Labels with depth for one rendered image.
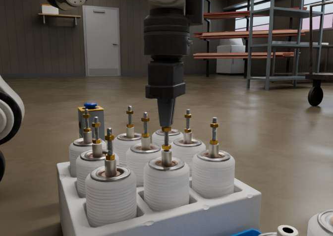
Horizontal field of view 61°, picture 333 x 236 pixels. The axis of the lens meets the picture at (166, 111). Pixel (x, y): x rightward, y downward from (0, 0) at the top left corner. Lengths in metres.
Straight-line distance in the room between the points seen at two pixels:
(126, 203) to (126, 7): 9.52
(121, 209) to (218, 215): 0.20
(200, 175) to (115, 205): 0.20
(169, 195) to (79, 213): 0.17
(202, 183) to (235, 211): 0.09
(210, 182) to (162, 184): 0.12
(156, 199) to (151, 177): 0.04
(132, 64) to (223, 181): 9.29
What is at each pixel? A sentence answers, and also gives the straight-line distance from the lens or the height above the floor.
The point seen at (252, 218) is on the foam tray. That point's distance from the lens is 0.69.
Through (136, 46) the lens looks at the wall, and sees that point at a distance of 9.89.
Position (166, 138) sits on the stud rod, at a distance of 0.58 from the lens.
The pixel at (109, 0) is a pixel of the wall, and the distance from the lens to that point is 9.85.
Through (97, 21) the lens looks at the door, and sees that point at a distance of 9.61.
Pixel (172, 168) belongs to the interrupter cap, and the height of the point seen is 0.25.
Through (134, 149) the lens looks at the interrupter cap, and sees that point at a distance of 0.69.
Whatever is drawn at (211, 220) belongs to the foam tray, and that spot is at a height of 0.15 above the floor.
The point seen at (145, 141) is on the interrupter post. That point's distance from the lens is 0.69.
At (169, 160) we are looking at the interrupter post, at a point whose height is 0.26.
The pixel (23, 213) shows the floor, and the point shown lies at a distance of 1.03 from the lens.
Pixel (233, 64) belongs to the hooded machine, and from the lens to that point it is 9.87.
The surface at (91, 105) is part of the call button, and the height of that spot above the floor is 0.33.
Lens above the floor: 0.46
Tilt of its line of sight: 10 degrees down
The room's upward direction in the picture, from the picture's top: straight up
